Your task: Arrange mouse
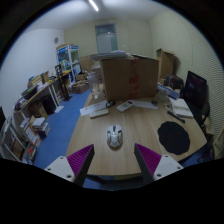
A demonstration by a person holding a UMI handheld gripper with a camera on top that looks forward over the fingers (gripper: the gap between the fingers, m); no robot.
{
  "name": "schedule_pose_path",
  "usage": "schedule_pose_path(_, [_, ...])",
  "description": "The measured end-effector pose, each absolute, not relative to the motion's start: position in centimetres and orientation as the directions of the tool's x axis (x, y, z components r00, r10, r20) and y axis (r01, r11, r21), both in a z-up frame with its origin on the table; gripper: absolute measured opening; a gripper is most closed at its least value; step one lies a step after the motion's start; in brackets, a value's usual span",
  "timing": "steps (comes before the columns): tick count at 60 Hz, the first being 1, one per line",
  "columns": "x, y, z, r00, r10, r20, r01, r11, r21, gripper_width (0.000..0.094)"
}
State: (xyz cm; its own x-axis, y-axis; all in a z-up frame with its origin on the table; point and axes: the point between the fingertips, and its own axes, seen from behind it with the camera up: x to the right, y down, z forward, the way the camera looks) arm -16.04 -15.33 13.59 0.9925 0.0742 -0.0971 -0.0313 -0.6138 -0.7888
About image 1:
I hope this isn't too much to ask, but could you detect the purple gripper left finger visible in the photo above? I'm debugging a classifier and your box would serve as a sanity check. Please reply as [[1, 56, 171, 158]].
[[45, 144, 95, 186]]

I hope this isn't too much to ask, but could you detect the cardboard box on floor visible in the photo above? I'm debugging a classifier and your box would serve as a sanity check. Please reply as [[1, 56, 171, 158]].
[[72, 82, 89, 94]]

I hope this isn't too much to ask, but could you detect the open white notebook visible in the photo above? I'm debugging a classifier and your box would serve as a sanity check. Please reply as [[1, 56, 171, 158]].
[[170, 98, 193, 118]]

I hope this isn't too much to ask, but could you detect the grey door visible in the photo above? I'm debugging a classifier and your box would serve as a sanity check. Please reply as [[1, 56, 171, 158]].
[[95, 23, 118, 53]]

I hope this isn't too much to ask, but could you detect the black pen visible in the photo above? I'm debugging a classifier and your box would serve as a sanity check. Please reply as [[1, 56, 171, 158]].
[[167, 111, 185, 123]]

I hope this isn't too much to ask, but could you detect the round wall clock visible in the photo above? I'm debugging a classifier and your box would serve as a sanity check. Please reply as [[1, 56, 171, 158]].
[[54, 37, 59, 44]]

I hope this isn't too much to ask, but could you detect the black tripod stand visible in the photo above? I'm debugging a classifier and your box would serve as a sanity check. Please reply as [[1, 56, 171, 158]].
[[55, 64, 71, 101]]

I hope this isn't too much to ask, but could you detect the wooden side desk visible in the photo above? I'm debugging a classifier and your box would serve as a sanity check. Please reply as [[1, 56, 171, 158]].
[[14, 79, 59, 112]]

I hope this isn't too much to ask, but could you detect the round black mouse pad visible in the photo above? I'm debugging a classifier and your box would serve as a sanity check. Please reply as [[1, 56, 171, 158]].
[[158, 121, 190, 155]]

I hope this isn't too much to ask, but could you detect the white computer mouse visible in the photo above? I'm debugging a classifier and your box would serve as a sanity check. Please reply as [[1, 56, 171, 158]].
[[107, 124, 123, 148]]

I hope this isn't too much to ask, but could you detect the large cardboard box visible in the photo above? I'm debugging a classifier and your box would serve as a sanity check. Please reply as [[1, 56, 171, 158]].
[[101, 56, 159, 101]]

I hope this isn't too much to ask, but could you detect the black monitor screen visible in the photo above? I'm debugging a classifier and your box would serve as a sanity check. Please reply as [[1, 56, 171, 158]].
[[183, 71, 207, 108]]

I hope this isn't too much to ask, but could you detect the blue claw machine cabinet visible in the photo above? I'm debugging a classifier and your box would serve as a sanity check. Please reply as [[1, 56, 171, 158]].
[[56, 44, 81, 83]]

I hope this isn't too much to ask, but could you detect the white paper sheet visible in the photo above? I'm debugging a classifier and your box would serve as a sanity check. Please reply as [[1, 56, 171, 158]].
[[80, 100, 107, 116]]

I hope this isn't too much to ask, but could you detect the clear plastic bottle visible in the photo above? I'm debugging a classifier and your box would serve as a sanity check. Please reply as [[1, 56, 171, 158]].
[[87, 72, 100, 99]]

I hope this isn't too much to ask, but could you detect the ceiling light tube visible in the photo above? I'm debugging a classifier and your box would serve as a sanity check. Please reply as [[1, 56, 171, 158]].
[[88, 0, 99, 12]]

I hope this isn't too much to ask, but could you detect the flat white remote control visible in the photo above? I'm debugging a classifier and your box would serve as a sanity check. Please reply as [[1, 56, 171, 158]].
[[90, 109, 109, 119]]

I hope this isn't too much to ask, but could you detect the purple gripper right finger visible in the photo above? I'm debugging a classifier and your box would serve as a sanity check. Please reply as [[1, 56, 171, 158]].
[[134, 144, 183, 184]]

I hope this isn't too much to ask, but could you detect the white bookshelf with books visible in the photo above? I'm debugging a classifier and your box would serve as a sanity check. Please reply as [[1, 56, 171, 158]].
[[0, 117, 41, 165]]

